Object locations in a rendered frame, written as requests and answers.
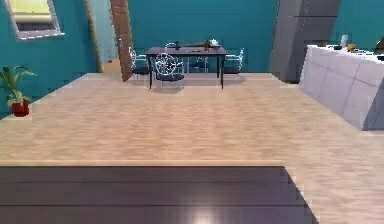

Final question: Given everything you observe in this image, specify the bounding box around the white kitchen counter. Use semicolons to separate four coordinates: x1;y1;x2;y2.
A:
299;44;384;132

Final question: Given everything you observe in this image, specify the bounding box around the dark dining table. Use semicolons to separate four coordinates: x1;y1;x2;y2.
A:
144;45;230;90

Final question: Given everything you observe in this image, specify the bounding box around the brown long object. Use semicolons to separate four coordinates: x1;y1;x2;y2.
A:
181;40;211;49

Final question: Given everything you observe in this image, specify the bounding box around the dark wooden table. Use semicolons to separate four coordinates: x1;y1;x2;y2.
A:
0;159;320;224

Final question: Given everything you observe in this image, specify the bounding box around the brown wooden room door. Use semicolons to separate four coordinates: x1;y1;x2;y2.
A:
109;0;135;83

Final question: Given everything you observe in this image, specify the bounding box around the grey fridge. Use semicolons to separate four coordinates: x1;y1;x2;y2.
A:
267;0;342;84

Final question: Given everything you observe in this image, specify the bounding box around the green plant in red pot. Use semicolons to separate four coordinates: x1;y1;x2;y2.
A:
0;65;38;118

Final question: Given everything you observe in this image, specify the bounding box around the white framed window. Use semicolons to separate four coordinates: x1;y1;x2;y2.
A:
3;0;66;42

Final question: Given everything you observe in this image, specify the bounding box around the white wire chair dark seat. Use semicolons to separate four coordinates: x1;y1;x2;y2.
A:
164;41;210;74
153;52;186;90
223;47;246;76
127;46;151;81

